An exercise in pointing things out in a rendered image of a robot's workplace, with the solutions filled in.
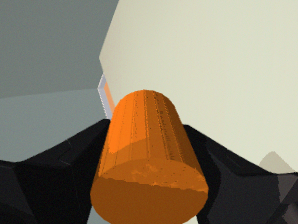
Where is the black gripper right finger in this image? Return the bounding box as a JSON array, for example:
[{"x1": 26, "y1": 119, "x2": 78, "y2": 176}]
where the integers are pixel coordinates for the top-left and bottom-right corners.
[{"x1": 184, "y1": 124, "x2": 298, "y2": 224}]

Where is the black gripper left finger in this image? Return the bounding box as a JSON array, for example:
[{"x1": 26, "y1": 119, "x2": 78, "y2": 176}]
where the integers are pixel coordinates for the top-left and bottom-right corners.
[{"x1": 0, "y1": 119, "x2": 110, "y2": 224}]

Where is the orange knob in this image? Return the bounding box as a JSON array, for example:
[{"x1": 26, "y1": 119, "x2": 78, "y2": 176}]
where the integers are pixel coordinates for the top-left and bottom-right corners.
[{"x1": 90, "y1": 89, "x2": 209, "y2": 224}]

